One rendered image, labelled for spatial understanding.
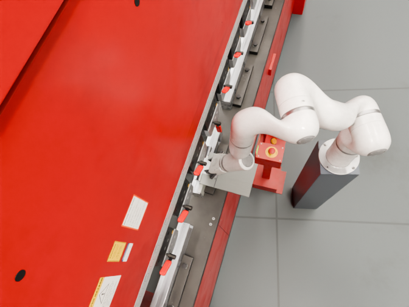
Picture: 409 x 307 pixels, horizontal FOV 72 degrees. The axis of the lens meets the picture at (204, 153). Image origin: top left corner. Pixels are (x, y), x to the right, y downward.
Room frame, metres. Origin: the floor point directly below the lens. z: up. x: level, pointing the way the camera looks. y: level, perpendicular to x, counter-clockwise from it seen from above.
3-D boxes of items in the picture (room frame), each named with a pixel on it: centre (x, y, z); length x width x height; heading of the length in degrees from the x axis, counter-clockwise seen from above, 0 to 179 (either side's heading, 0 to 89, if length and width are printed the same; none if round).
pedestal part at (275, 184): (0.53, -0.42, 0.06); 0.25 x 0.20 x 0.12; 51
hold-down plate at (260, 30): (1.25, -0.66, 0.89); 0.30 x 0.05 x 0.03; 139
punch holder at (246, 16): (1.11, -0.46, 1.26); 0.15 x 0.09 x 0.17; 139
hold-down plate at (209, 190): (0.51, -0.03, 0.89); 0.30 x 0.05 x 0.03; 139
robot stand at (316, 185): (0.27, -0.60, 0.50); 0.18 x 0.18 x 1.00; 64
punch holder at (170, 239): (0.20, 0.32, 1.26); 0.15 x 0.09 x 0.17; 139
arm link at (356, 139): (0.24, -0.59, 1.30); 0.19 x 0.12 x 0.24; 166
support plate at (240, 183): (0.43, -0.07, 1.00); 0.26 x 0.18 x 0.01; 49
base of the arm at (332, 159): (0.27, -0.60, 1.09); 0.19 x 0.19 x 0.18
